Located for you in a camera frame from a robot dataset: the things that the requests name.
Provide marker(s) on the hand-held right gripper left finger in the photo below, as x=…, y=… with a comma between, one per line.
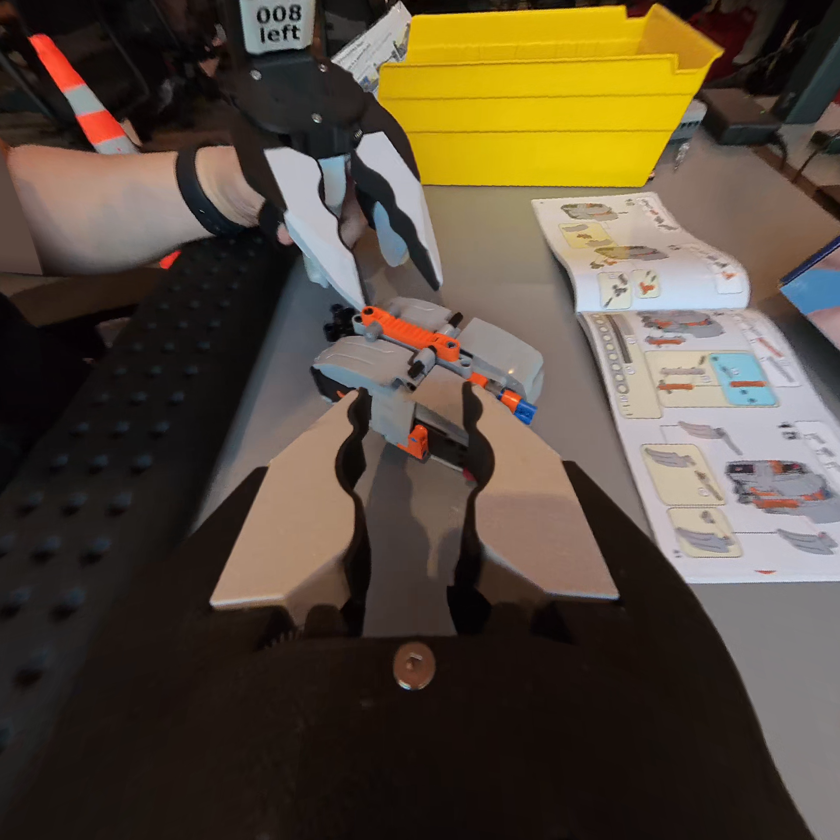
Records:
x=295, y=525

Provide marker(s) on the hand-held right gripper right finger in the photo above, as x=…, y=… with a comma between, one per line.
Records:
x=538, y=525

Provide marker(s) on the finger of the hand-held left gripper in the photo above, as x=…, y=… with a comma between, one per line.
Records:
x=315, y=229
x=410, y=203

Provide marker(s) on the grey orange brick toy model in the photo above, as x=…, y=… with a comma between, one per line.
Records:
x=367, y=371

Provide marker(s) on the person's left forearm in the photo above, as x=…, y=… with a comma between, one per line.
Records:
x=92, y=207

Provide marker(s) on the grey desk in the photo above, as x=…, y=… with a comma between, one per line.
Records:
x=499, y=262

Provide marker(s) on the person's left hand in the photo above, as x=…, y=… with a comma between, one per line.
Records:
x=226, y=187

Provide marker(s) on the white printed leaflet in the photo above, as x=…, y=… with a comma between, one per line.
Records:
x=374, y=46

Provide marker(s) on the black wristband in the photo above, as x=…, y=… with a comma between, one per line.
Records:
x=190, y=197

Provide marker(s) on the yellow plastic bin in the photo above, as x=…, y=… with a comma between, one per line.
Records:
x=538, y=111

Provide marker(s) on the black studded panel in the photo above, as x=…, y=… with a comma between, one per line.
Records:
x=118, y=426

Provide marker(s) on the open instruction booklet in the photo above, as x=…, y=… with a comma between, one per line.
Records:
x=709, y=407

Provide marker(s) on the orange traffic cone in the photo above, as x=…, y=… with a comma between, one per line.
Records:
x=79, y=98

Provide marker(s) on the black flat device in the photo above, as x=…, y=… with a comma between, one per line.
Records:
x=741, y=118

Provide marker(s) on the blue cardboard box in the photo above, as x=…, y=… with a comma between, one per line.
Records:
x=817, y=289

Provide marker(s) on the grey metal post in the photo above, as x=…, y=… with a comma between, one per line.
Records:
x=817, y=65

